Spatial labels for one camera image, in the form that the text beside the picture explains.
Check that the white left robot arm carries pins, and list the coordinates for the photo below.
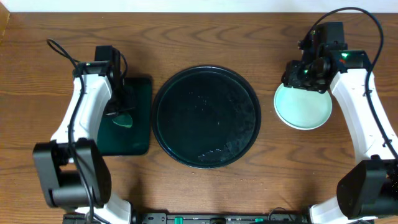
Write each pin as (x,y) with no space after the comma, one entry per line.
(73,174)

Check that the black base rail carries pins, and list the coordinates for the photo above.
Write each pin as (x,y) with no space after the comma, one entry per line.
(276,216)

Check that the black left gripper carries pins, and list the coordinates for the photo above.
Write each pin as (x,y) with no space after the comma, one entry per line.
(117,106)

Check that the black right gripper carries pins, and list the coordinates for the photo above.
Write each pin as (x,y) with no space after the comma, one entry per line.
(290,76)

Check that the small mint green plate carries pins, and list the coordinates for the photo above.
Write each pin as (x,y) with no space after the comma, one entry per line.
(303,109)

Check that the black rectangular water tray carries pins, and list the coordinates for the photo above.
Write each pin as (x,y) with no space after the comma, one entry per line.
(114,140)

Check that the green scouring sponge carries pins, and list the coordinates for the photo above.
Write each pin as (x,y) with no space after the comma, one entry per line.
(123,120)

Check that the round black serving tray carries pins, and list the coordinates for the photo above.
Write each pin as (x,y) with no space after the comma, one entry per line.
(206,116)

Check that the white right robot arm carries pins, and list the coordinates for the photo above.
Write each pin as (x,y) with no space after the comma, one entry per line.
(369,190)

